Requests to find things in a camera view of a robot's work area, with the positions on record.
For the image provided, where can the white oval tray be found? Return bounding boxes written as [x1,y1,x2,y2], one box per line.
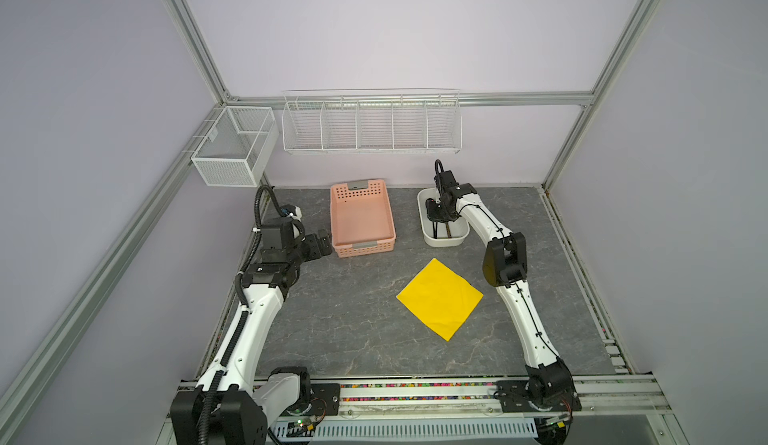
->
[417,188,471,248]

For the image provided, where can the yellow paper napkin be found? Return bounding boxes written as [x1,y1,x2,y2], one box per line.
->
[396,258,484,341]

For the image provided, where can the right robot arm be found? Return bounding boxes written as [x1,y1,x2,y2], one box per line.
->
[425,159,577,412]

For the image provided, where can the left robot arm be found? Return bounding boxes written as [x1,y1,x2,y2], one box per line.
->
[169,185,332,444]

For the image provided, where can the pink plastic basket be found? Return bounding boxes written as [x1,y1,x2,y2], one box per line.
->
[330,179,396,258]

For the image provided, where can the white wire wall shelf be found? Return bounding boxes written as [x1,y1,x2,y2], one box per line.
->
[282,88,463,154]

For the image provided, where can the white mesh wall box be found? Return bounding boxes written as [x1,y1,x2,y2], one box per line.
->
[192,106,279,188]

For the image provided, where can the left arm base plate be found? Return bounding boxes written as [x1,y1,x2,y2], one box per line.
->
[283,382,341,417]

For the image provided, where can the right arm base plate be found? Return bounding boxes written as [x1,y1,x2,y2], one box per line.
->
[492,380,582,413]

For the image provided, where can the white vented cable duct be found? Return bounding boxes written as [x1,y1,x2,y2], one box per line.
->
[271,418,539,444]

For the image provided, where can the aluminium front rail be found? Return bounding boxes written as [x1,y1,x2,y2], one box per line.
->
[166,375,672,423]

